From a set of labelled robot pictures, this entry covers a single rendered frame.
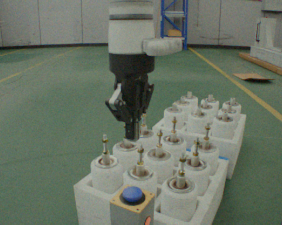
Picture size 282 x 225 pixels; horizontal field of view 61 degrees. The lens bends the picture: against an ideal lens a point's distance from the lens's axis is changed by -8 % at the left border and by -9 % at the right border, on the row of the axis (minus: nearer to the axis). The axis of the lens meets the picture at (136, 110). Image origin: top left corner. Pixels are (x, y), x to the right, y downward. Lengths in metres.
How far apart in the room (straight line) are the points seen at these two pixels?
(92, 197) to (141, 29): 0.54
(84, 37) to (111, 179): 6.39
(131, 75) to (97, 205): 0.49
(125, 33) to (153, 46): 0.05
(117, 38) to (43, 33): 7.02
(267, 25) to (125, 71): 4.73
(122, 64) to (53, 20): 6.89
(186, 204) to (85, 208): 0.33
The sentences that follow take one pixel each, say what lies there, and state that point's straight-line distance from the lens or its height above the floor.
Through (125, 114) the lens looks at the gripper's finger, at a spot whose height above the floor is 0.51.
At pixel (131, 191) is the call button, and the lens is 0.53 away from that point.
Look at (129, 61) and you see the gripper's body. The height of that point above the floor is 0.59.
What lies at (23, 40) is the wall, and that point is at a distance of 7.66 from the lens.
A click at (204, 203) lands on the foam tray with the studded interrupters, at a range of 0.75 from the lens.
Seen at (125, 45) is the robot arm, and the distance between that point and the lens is 0.39.
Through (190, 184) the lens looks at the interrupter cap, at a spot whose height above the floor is 0.25.
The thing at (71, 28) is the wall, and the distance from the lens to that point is 7.10.
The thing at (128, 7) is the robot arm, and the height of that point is 0.67.
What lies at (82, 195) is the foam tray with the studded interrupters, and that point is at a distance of 0.81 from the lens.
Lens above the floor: 0.65
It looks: 20 degrees down
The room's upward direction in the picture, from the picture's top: straight up
